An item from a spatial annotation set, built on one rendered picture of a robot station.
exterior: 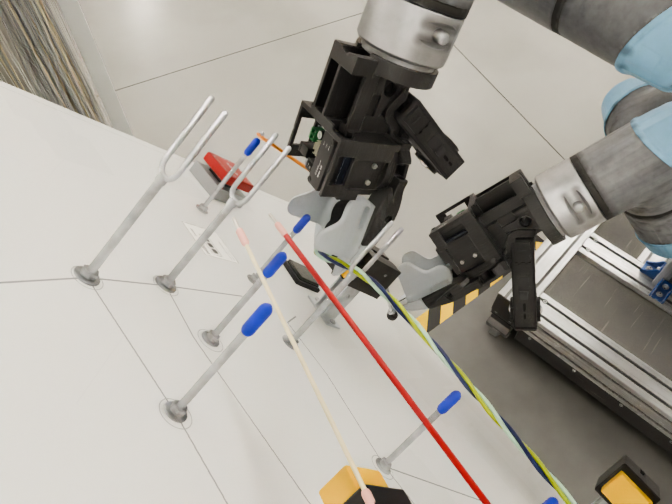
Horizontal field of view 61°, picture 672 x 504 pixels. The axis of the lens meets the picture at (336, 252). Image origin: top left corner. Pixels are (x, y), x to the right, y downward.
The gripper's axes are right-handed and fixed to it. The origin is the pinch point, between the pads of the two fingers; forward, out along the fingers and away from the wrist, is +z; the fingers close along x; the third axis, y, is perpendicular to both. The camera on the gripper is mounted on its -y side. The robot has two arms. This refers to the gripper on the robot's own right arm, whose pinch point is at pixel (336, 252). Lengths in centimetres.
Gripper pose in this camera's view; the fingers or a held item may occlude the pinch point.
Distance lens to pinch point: 57.6
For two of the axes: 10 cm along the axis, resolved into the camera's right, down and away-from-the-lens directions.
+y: -8.1, 0.3, -5.8
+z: -3.3, 7.9, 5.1
